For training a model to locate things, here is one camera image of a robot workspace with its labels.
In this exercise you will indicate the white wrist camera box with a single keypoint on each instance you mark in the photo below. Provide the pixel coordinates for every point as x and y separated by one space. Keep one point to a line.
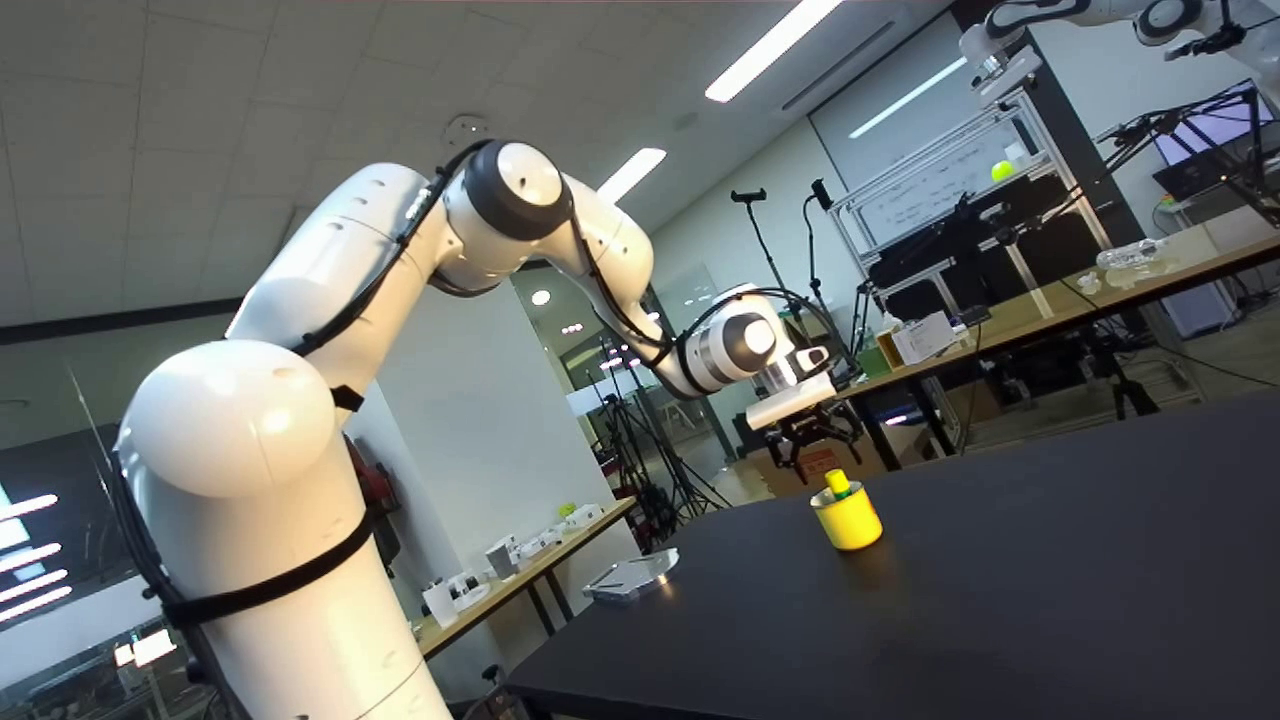
788 401

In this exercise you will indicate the white shelf rack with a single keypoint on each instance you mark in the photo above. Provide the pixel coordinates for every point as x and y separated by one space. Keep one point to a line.
932 165

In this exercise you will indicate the black camera tripod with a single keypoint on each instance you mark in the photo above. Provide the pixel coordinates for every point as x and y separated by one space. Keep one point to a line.
644 461

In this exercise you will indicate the tilted purple screen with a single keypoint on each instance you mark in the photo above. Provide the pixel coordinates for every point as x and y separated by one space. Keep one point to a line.
1220 142

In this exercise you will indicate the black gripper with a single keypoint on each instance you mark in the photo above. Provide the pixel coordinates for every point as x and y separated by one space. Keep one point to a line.
817 424

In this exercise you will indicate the white box with dark holes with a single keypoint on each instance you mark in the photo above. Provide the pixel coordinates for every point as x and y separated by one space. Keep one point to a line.
458 596

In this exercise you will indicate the long wooden side table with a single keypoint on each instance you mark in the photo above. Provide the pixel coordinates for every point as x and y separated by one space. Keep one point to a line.
526 579

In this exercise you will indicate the tall black light stand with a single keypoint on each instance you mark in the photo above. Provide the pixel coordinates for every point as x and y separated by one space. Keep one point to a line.
760 242

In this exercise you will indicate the long ceiling light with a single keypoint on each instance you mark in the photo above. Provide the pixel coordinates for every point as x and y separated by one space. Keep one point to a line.
770 51

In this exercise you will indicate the yellow mug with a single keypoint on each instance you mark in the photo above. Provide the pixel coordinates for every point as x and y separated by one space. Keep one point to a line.
850 523

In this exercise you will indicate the clear plastic container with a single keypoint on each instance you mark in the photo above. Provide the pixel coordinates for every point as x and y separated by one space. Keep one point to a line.
1144 261

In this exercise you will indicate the black equipment case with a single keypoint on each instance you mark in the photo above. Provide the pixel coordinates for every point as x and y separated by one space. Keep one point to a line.
986 242

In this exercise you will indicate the short ceiling light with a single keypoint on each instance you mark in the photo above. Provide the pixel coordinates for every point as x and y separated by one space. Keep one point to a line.
629 174

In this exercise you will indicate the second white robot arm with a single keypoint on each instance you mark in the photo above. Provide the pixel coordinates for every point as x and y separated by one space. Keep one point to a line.
1134 20

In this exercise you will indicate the flat white tray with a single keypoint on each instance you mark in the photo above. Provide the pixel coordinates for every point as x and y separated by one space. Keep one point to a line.
629 579

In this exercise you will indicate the wooden workbench black legs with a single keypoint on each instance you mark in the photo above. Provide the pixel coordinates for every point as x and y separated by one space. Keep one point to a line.
1064 300

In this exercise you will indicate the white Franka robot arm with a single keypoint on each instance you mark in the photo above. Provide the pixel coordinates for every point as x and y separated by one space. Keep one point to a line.
293 424

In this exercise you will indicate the yellow tennis ball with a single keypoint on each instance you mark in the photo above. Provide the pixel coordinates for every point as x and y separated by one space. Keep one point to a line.
1001 169

